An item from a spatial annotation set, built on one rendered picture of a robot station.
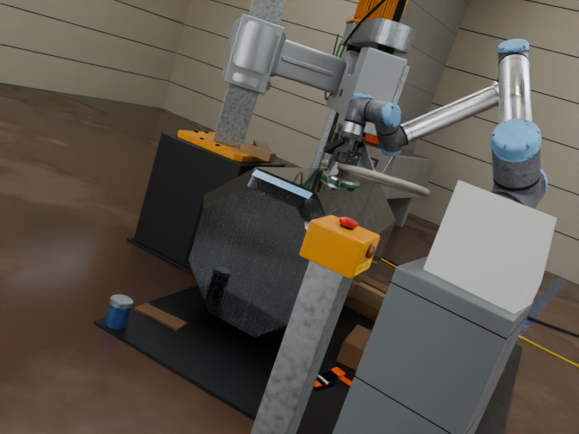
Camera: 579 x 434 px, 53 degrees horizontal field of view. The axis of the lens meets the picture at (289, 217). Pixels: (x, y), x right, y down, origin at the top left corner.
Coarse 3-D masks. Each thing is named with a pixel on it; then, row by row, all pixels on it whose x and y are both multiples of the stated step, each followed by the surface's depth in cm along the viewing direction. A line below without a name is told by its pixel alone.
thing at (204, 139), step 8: (184, 136) 358; (192, 136) 356; (200, 136) 365; (208, 136) 374; (200, 144) 353; (208, 144) 351; (216, 144) 351; (216, 152) 350; (224, 152) 347; (232, 152) 345; (240, 152) 354; (240, 160) 346; (248, 160) 354; (256, 160) 363; (264, 160) 372
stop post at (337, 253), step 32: (320, 224) 115; (320, 256) 115; (352, 256) 113; (320, 288) 118; (320, 320) 119; (288, 352) 123; (320, 352) 123; (288, 384) 124; (256, 416) 128; (288, 416) 124
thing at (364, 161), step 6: (336, 126) 334; (360, 150) 318; (366, 150) 306; (360, 156) 308; (366, 156) 301; (360, 162) 299; (366, 162) 297; (366, 168) 293; (372, 168) 283; (366, 180) 278
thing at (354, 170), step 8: (344, 168) 236; (352, 168) 234; (360, 168) 233; (360, 176) 276; (368, 176) 232; (376, 176) 231; (384, 176) 231; (384, 184) 276; (392, 184) 274; (400, 184) 232; (408, 184) 234; (416, 184) 237; (416, 192) 262; (424, 192) 241
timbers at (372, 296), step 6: (360, 282) 379; (360, 288) 374; (366, 288) 372; (372, 288) 375; (354, 294) 376; (360, 294) 374; (366, 294) 372; (372, 294) 370; (378, 294) 368; (384, 294) 371; (360, 300) 374; (366, 300) 372; (372, 300) 370; (378, 300) 369; (372, 306) 371; (378, 306) 369
